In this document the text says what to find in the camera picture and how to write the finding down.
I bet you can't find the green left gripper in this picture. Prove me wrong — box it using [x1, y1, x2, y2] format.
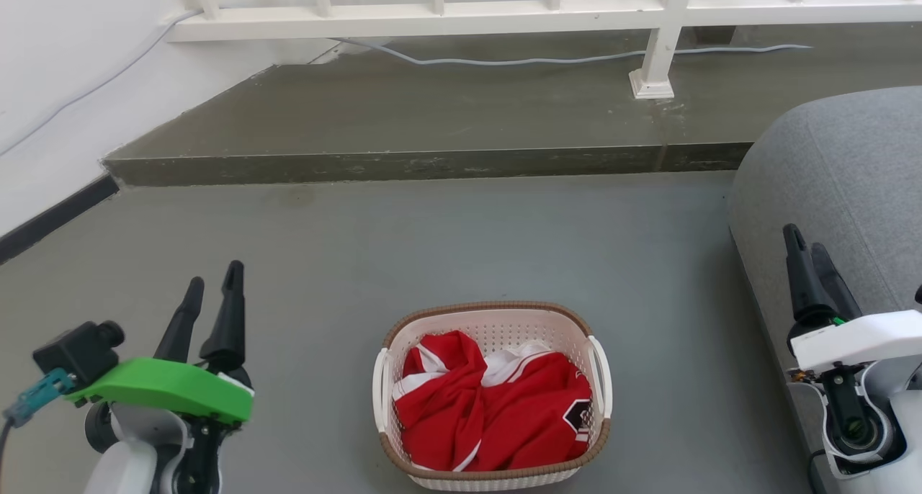
[65, 261, 254, 425]

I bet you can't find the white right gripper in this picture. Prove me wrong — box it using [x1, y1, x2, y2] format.
[783, 223, 922, 374]

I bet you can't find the white laundry basket brown rim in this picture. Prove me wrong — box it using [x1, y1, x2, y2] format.
[372, 300, 614, 492]

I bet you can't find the grey fabric sofa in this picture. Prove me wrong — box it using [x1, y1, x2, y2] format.
[727, 86, 922, 494]

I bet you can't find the black baseboard strip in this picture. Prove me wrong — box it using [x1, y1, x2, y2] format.
[0, 174, 120, 265]

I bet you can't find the red and white jersey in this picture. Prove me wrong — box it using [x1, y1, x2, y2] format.
[393, 329, 594, 474]

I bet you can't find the white metal railing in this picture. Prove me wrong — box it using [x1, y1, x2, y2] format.
[166, 0, 922, 101]

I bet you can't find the teal plug with cable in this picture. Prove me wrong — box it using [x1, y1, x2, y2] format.
[0, 369, 76, 494]

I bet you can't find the thin grey wall cable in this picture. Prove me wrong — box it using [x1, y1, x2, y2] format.
[0, 10, 204, 158]

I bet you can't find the grey cable on step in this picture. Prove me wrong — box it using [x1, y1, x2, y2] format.
[330, 37, 814, 67]

